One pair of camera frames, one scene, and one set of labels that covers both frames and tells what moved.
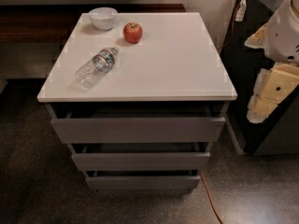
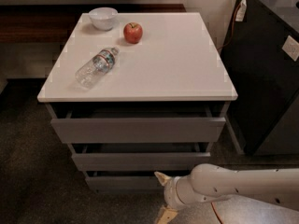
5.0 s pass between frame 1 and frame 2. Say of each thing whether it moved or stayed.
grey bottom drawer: stayed
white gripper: moved
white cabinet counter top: stayed
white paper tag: stayed
